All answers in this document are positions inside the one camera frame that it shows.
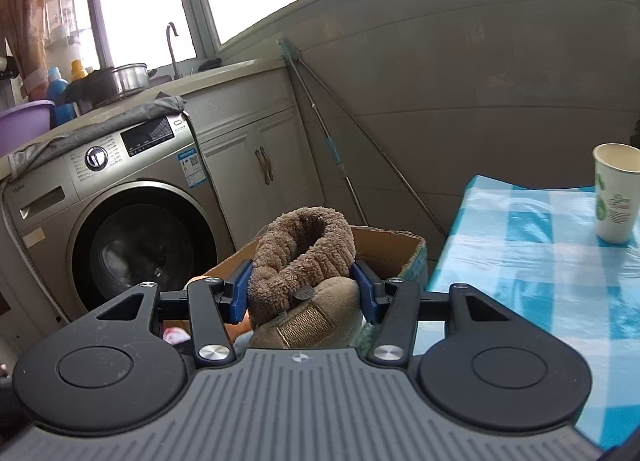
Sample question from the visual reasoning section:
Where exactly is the purple plastic basin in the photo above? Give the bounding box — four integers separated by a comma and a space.
0, 100, 56, 157

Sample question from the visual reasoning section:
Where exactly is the black pot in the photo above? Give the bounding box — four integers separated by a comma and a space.
65, 70, 121, 109

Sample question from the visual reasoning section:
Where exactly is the steel pot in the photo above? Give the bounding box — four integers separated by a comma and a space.
102, 62, 150, 94

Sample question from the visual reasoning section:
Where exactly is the blue checkered tablecloth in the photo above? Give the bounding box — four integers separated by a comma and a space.
425, 174, 640, 452

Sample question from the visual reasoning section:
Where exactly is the blue detergent bottle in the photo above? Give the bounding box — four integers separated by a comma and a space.
46, 66, 76, 127

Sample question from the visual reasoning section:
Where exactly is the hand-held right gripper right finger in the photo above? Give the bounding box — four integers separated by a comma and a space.
351, 260, 522, 368

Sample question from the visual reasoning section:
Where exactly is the cardboard box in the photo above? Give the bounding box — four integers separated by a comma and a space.
187, 225, 428, 347

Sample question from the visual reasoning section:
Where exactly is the white cabinet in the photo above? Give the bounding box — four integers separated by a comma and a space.
170, 58, 326, 237

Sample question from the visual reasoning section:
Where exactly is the silver washing machine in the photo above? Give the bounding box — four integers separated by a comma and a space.
2, 111, 236, 327

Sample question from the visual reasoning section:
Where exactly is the metal faucet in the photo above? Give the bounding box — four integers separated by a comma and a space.
166, 22, 182, 79

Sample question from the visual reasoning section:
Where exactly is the thin metal pole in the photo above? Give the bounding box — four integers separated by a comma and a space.
300, 58, 447, 237

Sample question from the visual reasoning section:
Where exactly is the metal mop pole blue grip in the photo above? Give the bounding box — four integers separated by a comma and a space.
277, 38, 370, 227

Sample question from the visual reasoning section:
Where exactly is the grey cloth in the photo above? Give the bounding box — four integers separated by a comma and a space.
7, 90, 187, 177

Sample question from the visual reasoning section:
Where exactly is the white paper cup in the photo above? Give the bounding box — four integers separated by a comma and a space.
592, 144, 640, 245

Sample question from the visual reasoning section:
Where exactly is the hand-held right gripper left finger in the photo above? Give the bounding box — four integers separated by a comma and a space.
94, 258, 254, 369

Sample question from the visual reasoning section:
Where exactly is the patterned curtain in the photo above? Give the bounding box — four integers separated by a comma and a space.
0, 0, 51, 89

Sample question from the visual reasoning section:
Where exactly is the brown fuzzy boot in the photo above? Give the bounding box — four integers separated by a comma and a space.
247, 207, 362, 349

